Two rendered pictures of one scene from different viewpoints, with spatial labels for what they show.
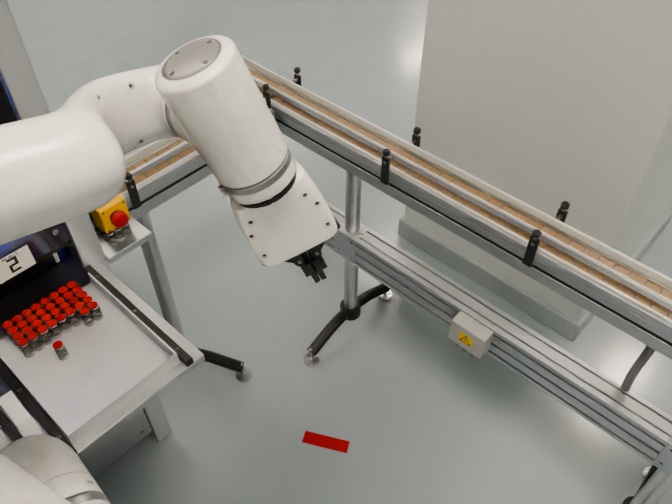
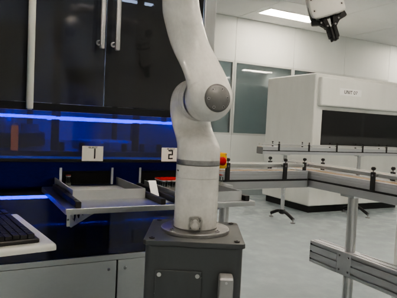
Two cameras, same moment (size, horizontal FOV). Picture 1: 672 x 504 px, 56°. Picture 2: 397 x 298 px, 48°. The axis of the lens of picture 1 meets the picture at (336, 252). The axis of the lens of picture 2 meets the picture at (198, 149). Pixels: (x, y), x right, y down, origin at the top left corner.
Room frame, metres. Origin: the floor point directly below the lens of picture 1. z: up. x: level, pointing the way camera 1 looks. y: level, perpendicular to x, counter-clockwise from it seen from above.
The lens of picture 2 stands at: (-0.87, -0.06, 1.15)
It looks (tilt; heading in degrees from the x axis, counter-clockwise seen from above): 3 degrees down; 19
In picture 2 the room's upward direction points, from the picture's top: 3 degrees clockwise
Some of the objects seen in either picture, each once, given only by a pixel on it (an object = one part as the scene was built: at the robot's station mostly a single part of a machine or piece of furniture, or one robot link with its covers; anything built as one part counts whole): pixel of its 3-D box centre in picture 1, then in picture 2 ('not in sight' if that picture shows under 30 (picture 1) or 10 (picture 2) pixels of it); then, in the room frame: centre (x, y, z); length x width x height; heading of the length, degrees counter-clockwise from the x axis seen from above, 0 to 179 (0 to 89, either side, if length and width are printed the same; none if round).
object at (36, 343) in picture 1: (59, 326); (181, 184); (0.86, 0.62, 0.90); 0.18 x 0.02 x 0.05; 137
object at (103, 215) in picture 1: (107, 209); (216, 159); (1.14, 0.55, 0.99); 0.08 x 0.07 x 0.07; 47
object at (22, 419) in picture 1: (26, 423); (159, 191); (0.62, 0.60, 0.91); 0.14 x 0.03 x 0.06; 48
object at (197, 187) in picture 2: not in sight; (196, 197); (0.31, 0.35, 0.95); 0.19 x 0.19 x 0.18
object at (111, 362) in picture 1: (81, 350); (190, 189); (0.80, 0.55, 0.90); 0.34 x 0.26 x 0.04; 47
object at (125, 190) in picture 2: not in sight; (97, 187); (0.63, 0.87, 0.90); 0.34 x 0.26 x 0.04; 47
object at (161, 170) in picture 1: (173, 156); (249, 172); (1.45, 0.46, 0.92); 0.69 x 0.16 x 0.16; 137
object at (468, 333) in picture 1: (470, 334); not in sight; (1.13, -0.40, 0.50); 0.12 x 0.05 x 0.09; 47
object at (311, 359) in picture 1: (350, 315); not in sight; (1.54, -0.06, 0.07); 0.50 x 0.08 x 0.14; 137
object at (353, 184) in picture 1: (351, 246); (348, 269); (1.54, -0.06, 0.46); 0.09 x 0.09 x 0.77; 47
